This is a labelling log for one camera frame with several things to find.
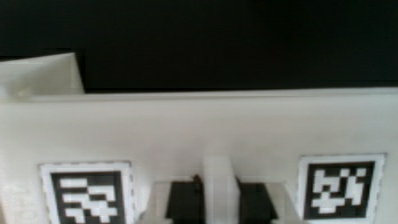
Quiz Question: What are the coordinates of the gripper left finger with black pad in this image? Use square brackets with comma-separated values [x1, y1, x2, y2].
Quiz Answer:
[136, 173, 206, 224]

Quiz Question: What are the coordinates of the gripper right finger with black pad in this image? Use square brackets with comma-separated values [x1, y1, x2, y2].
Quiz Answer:
[236, 176, 309, 224]

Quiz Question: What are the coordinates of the white cabinet door panel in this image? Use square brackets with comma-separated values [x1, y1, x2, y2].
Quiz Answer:
[0, 87, 398, 224]

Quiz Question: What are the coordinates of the white cabinet body box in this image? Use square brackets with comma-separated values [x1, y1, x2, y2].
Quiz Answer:
[0, 53, 85, 101]

